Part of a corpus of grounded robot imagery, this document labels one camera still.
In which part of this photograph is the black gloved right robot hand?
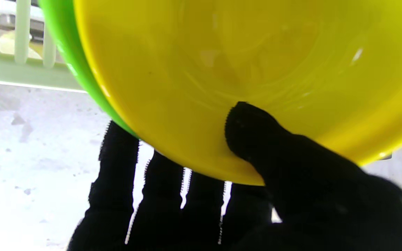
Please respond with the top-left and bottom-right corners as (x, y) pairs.
(67, 101), (402, 251)

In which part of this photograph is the green plastic bowl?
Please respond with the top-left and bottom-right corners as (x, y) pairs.
(38, 0), (139, 138)

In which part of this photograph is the pale green plastic dish rack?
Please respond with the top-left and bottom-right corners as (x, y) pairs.
(0, 0), (90, 92)

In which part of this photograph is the yellow plastic bowl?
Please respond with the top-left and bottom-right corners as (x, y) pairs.
(74, 0), (402, 186)

